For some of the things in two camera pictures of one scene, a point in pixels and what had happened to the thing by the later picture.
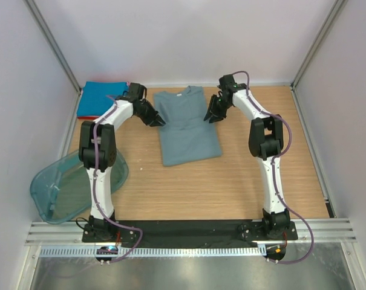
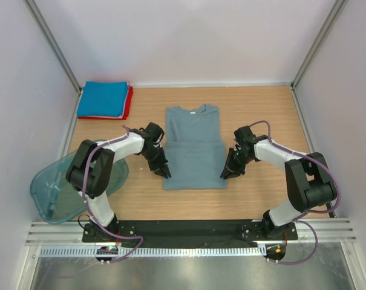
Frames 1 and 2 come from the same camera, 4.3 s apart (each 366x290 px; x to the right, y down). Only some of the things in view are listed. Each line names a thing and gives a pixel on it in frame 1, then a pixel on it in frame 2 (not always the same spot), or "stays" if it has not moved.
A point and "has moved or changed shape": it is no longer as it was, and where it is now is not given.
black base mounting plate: (186, 234) stays
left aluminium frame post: (58, 52) stays
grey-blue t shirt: (186, 136) has moved or changed shape
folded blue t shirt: (94, 99) stays
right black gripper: (217, 115) -> (230, 165)
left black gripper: (153, 115) -> (156, 167)
